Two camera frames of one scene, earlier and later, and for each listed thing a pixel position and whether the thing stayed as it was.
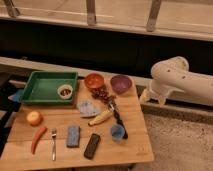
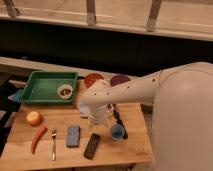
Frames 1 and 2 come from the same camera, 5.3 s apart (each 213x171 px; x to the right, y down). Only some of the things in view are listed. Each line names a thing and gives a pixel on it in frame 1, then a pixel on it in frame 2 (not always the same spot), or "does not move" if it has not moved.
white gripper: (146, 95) → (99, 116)
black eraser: (92, 146) does not move
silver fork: (53, 134) does not move
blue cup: (117, 131) does not move
